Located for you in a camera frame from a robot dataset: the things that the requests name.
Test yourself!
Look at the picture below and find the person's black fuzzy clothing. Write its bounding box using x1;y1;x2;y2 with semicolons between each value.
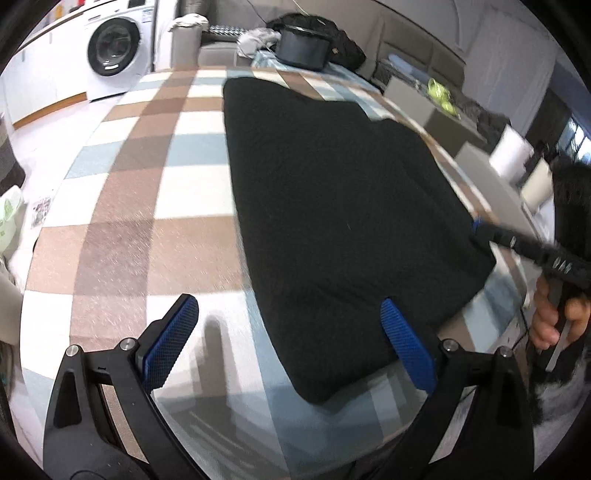
551;157;591;259

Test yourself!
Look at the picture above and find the dark blanket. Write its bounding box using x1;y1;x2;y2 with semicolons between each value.
455;95;513;144

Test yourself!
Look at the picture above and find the printed paper sheet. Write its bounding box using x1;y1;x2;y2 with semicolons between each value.
30;196;55;228

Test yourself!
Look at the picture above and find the green teapot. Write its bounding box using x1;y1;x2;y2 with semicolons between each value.
427;78;452;101

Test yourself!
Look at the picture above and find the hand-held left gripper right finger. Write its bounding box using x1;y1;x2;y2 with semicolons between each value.
379;298;536;480

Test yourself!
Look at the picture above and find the black bag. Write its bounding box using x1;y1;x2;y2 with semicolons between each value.
267;13;367;71

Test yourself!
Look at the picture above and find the person's right hand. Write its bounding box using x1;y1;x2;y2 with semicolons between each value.
530;276;591;350

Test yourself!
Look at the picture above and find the brown blue checked tablecloth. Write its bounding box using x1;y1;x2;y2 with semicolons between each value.
21;67;539;480

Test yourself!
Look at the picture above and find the black cooking pot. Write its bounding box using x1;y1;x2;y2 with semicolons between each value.
276;25;334;71

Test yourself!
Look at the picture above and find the white grey crumpled cloth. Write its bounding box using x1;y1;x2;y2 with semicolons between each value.
237;28;281;58

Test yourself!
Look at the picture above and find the blue pillow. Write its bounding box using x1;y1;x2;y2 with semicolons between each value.
387;54;424;75

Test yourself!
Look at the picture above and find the black white patterned pillow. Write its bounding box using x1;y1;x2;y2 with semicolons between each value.
207;25;246;45

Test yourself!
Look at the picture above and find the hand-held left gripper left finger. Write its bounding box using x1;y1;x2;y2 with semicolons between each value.
44;295;204;480

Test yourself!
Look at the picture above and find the white box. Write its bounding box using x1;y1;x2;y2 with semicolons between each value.
521;161;556;214

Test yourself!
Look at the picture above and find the white washing machine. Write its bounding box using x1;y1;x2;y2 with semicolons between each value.
87;4;156;102

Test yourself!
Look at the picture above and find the black knitted garment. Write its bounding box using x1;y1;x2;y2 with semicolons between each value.
222;76;498;406

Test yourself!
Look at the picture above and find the white kitchen cabinet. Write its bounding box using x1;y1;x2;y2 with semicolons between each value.
0;21;90;131

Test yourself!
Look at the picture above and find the grey side cabinet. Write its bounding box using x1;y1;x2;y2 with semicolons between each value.
384;76;490;153

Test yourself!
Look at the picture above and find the light green plastic bag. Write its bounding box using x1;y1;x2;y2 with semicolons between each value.
0;184;25;260

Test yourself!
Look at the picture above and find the grey sofa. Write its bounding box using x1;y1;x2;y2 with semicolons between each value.
172;21;259;71

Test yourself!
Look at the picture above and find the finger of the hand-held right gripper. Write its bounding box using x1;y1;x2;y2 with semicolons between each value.
470;218;556;267

